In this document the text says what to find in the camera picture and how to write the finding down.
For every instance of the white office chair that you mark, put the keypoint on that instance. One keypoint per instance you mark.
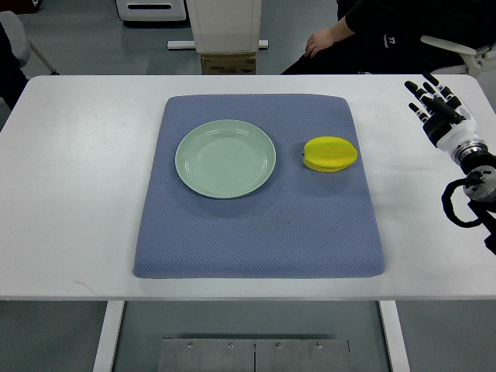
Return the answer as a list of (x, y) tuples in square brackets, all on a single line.
[(475, 61)]

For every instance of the white appliance with slot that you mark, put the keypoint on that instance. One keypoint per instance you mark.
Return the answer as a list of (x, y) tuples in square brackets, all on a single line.
[(151, 10)]

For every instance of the white table leg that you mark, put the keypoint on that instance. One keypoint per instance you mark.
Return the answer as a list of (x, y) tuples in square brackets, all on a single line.
[(109, 336), (396, 351)]

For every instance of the grey chair at left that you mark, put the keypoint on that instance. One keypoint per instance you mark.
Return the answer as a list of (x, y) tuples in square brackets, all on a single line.
[(22, 46)]

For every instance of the grey metal base plate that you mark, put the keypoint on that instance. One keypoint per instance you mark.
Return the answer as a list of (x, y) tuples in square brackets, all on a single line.
[(254, 355)]

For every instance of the cardboard box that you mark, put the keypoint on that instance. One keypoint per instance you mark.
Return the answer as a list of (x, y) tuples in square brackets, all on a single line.
[(228, 63)]

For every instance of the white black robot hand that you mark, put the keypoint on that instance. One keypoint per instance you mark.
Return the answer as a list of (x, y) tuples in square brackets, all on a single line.
[(439, 110)]

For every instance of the seated person in black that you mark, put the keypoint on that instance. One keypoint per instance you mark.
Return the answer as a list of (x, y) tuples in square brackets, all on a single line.
[(384, 37)]

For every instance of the seated person's hand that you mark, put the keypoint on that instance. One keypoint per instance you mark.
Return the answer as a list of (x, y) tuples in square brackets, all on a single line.
[(319, 41)]

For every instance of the white table leg left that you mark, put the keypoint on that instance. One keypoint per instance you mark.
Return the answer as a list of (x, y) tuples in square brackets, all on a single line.
[(109, 336)]

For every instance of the white stand with base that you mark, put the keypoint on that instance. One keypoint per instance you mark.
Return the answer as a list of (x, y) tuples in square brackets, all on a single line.
[(223, 26)]

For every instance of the blue grey quilted mat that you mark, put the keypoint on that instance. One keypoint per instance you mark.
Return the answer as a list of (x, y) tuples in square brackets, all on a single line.
[(299, 224)]

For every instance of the light green plate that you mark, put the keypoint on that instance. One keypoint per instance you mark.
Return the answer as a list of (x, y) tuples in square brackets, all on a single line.
[(225, 159)]

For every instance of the yellow starfruit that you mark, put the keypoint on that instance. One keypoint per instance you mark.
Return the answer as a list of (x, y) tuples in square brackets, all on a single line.
[(329, 154)]

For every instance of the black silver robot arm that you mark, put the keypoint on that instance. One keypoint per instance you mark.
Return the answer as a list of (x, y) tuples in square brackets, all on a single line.
[(478, 165)]

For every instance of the white table leg right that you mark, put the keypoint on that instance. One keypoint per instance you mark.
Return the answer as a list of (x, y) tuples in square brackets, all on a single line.
[(396, 351)]

